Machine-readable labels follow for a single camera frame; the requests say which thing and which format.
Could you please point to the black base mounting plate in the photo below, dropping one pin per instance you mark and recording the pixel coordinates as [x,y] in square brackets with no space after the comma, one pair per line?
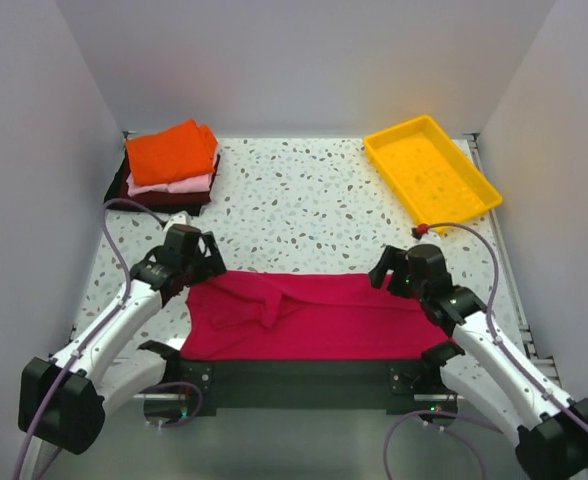
[394,386]

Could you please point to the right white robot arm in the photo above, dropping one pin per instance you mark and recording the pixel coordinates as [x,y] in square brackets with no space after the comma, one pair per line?
[548,428]

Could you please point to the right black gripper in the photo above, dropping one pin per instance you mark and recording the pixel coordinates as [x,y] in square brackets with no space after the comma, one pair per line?
[393,259]

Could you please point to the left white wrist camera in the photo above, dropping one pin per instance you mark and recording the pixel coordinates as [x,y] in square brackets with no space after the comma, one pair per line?
[181,218]

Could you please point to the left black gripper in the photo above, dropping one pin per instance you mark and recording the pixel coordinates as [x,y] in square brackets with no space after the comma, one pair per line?
[211,264]

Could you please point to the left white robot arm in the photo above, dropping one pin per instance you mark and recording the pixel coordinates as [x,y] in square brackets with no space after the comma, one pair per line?
[65,400]

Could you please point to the orange folded t shirt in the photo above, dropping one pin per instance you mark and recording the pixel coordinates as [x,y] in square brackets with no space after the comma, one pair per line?
[180,152]

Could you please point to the magenta t shirt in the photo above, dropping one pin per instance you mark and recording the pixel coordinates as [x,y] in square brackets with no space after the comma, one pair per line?
[276,316]

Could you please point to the pink folded t shirt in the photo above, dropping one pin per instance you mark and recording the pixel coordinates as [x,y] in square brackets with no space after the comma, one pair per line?
[197,184]

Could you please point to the maroon folded t shirt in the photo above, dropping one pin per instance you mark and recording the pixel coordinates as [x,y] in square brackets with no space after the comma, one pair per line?
[174,197]

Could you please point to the yellow plastic tray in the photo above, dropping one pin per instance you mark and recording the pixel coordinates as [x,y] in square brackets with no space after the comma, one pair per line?
[429,174]

